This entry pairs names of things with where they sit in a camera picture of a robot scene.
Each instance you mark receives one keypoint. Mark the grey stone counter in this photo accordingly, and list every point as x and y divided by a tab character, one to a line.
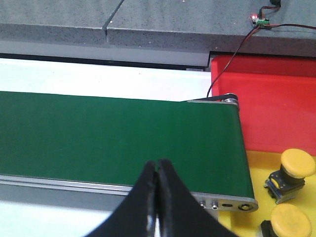
176	32

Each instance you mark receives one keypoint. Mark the small green circuit board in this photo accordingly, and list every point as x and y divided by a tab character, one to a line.
259	21

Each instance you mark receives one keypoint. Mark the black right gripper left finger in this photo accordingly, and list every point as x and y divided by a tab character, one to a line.
136	215

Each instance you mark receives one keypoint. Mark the green conveyor belt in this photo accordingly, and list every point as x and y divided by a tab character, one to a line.
123	138

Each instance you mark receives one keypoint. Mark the yellow mushroom push button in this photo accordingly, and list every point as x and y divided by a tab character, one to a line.
295	165
286	220

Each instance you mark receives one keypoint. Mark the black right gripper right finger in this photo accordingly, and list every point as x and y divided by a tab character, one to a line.
180	215

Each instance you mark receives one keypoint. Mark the red plastic tray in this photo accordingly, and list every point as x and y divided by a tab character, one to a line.
277	99

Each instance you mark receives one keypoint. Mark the aluminium conveyor frame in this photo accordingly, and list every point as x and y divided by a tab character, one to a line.
222	202

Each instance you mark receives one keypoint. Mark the yellow plastic tray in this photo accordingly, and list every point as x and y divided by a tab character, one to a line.
261	165

